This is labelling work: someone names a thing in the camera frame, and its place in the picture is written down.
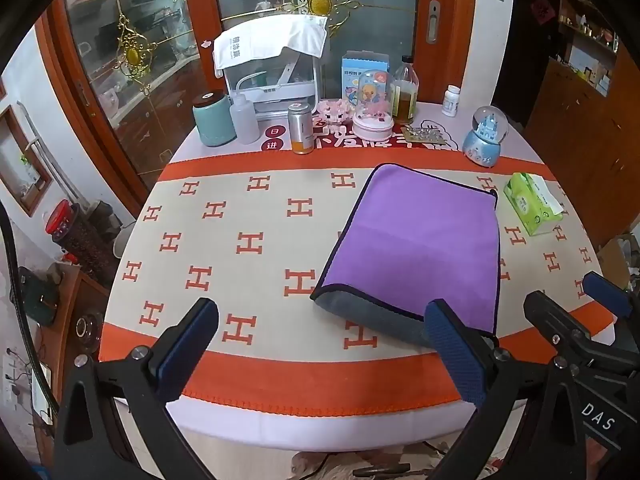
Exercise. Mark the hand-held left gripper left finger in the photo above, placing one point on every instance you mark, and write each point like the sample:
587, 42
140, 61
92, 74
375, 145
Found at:
186, 351

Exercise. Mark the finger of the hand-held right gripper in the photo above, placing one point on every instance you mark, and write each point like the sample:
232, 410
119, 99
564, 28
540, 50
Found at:
606, 293
556, 321

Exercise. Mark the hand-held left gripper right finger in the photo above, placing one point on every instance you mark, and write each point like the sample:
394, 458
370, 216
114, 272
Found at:
456, 356

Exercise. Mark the purple towel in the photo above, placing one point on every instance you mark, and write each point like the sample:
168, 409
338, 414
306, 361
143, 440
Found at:
422, 240

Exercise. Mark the cardboard box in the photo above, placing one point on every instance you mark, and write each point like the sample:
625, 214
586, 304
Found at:
614, 260

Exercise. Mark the round glass jar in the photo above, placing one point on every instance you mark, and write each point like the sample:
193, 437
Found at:
89, 330

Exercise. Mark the green tissue pack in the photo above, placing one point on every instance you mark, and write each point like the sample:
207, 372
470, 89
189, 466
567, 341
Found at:
532, 205

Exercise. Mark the white power strip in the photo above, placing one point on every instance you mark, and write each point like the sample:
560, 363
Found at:
42, 390

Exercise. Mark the dark green case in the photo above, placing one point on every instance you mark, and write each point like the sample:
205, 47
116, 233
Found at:
41, 297

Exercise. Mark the red lid jar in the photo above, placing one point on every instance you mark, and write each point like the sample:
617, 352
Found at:
80, 237

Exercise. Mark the orange patterned blanket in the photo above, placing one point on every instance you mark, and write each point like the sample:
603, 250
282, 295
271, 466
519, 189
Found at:
260, 210

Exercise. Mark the wooden cabinet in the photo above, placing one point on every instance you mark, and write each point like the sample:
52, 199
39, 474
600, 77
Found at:
585, 125

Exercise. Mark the blue castle snow globe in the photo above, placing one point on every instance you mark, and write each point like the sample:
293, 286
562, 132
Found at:
484, 135

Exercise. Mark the pill blister pack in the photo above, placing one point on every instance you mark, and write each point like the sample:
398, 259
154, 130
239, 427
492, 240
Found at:
423, 136

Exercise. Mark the teal canister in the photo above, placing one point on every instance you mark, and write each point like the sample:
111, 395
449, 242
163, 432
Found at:
215, 120

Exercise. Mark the white squeeze bottle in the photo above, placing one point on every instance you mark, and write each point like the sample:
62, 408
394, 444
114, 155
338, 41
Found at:
244, 120

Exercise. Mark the white pill bottle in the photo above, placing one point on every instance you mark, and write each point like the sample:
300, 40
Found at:
451, 102

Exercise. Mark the silver orange drink can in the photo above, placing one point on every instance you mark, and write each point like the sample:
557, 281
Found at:
301, 130

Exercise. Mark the pink dome music box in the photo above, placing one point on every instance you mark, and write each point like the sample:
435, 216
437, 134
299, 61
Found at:
372, 110

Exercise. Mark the glass oil bottle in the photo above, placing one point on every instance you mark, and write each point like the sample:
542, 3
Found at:
405, 100

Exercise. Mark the white countertop appliance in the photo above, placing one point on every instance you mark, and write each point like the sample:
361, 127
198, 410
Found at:
275, 90

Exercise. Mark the blue carton box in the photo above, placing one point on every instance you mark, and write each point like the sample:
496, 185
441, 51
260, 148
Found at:
362, 62

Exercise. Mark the white cloth cover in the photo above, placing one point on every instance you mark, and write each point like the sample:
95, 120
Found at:
270, 40

